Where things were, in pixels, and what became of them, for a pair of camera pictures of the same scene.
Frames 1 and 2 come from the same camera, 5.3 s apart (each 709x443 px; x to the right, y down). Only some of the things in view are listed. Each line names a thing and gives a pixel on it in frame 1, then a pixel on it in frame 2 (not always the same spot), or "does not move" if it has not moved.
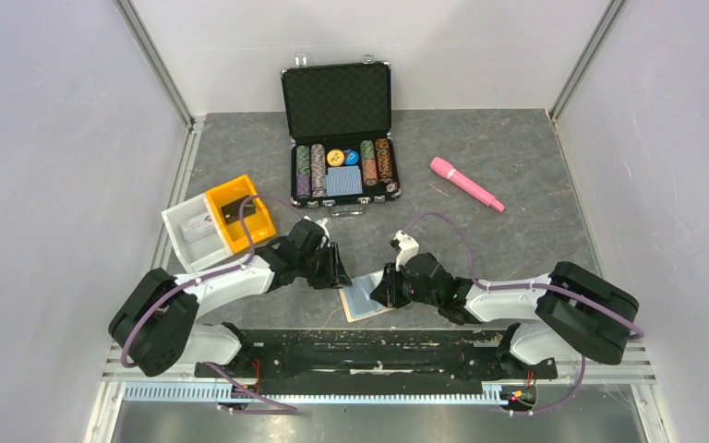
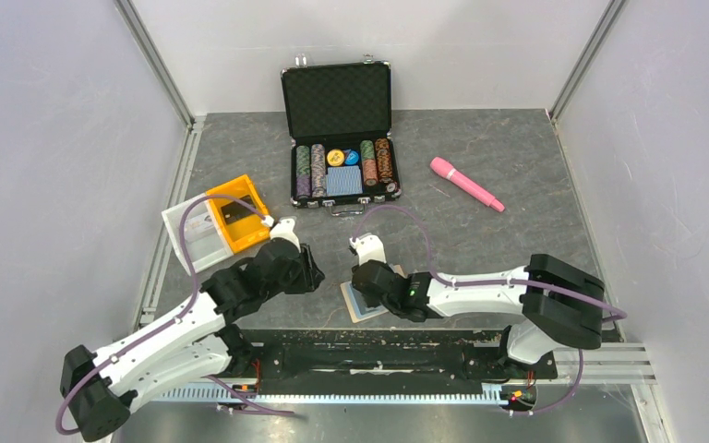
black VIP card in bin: [231, 211] does not move
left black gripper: [335, 275] to [317, 274]
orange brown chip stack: [384, 160] does not move
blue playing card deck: [343, 180] does not move
